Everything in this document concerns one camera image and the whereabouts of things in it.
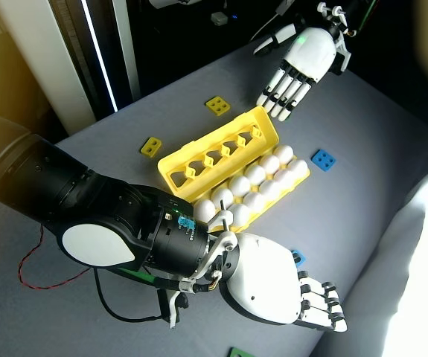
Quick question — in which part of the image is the yellow egg carton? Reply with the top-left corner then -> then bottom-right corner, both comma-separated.
156,106 -> 311,234

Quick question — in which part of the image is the yellow two-hole toy block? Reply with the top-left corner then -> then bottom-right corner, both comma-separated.
140,136 -> 162,158

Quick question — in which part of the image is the grey table cloth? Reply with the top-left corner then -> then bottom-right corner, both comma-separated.
0,40 -> 428,357

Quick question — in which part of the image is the white blurred cover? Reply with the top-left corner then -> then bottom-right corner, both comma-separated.
308,154 -> 428,357

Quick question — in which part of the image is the blue four-hole toy block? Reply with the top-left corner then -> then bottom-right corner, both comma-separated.
310,149 -> 337,173

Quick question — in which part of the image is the white post with light strip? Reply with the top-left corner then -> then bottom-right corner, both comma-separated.
0,0 -> 142,126

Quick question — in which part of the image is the white cable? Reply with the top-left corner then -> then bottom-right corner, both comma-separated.
249,9 -> 287,42

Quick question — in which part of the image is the white device housing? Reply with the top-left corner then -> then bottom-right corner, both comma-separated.
148,0 -> 203,10

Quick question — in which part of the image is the yellow four-hole toy block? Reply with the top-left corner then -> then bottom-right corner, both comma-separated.
205,95 -> 232,118

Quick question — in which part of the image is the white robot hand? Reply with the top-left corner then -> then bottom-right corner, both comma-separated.
223,232 -> 349,335
252,24 -> 338,123

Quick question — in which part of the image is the thin red cable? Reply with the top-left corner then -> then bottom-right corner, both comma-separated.
18,225 -> 90,290

